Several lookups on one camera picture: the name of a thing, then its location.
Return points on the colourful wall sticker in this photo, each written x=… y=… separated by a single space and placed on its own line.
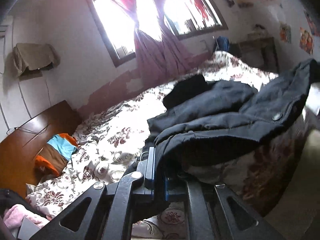
x=306 y=41
x=285 y=32

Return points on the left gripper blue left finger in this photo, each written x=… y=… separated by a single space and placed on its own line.
x=105 y=211

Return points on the dark framed window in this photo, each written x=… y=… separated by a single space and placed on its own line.
x=181 y=17

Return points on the black puffer jacket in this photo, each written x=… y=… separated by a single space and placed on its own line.
x=250 y=138

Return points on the brown wooden headboard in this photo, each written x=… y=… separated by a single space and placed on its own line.
x=19 y=149

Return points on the purple window curtain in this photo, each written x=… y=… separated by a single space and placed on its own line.
x=157 y=61

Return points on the orange blue brown pillow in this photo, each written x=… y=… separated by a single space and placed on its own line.
x=54 y=156

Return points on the wooden desk with shelves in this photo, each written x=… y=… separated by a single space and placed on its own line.
x=260 y=53

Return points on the pink fluffy cloth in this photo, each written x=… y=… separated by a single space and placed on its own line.
x=14 y=216

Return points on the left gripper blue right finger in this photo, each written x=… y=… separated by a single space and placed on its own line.
x=216 y=212

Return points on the blue backpack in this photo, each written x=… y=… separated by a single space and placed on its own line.
x=221 y=44

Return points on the red garment outside window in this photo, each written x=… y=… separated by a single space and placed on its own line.
x=201 y=9

